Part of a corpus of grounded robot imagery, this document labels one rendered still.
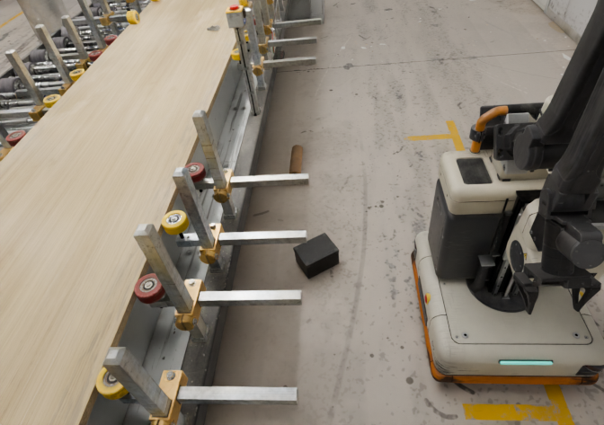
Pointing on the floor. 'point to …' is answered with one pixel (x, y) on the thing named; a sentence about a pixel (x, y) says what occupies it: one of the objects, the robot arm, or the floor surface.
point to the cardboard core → (296, 160)
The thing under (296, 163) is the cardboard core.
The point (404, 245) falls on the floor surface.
